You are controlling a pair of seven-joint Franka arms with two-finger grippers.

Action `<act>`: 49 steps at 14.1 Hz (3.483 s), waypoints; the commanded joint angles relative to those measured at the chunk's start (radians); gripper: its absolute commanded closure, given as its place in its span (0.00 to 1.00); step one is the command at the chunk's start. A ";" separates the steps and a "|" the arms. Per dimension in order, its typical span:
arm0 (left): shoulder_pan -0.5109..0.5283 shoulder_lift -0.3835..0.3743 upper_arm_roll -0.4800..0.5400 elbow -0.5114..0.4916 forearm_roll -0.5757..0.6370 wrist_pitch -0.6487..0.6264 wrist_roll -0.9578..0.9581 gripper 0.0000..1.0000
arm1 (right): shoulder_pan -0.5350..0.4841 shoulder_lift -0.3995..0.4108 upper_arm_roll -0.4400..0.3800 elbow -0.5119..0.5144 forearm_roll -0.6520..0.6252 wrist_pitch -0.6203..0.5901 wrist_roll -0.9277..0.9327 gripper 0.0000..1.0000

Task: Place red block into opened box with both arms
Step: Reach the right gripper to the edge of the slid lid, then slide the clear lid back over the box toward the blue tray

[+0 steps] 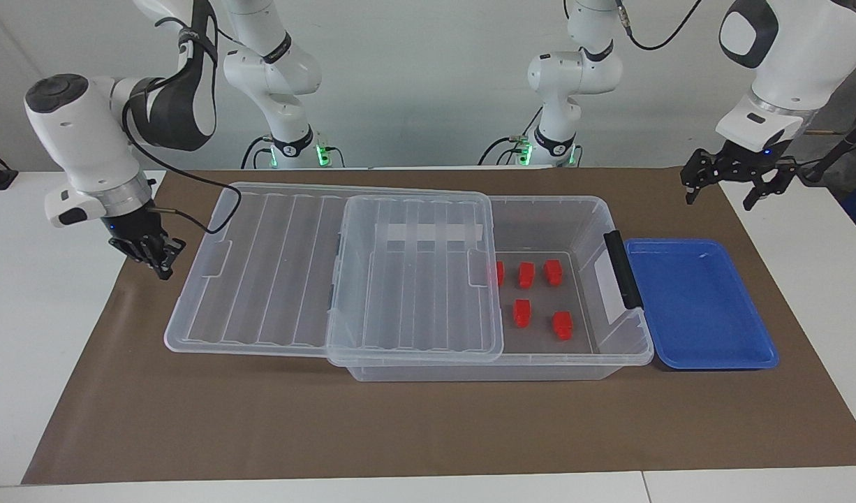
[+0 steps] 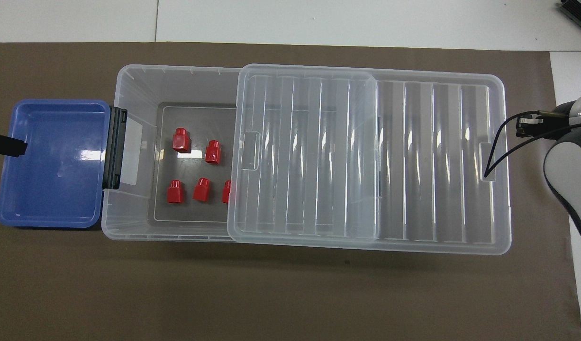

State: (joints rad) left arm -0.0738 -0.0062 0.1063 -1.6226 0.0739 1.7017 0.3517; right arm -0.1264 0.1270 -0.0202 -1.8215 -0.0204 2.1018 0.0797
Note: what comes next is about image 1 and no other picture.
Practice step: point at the small clear plastic lid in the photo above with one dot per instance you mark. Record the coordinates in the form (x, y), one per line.
(414, 300)

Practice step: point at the black box latch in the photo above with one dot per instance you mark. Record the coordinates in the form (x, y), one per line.
(623, 269)

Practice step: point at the clear plastic storage box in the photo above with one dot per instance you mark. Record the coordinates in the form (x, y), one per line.
(540, 356)

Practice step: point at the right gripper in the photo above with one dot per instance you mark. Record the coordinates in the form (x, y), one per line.
(133, 225)

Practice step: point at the blue plastic tray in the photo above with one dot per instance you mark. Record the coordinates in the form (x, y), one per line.
(700, 307)

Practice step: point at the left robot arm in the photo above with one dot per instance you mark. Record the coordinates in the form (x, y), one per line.
(574, 73)

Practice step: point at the red block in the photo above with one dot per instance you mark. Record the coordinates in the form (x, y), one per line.
(500, 272)
(522, 312)
(553, 272)
(563, 325)
(526, 274)

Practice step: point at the large clear plastic lid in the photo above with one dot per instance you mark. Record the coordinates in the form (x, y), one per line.
(260, 279)

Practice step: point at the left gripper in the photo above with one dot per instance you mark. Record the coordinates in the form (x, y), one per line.
(748, 162)

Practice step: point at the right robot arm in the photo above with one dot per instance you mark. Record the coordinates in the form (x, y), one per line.
(79, 140)

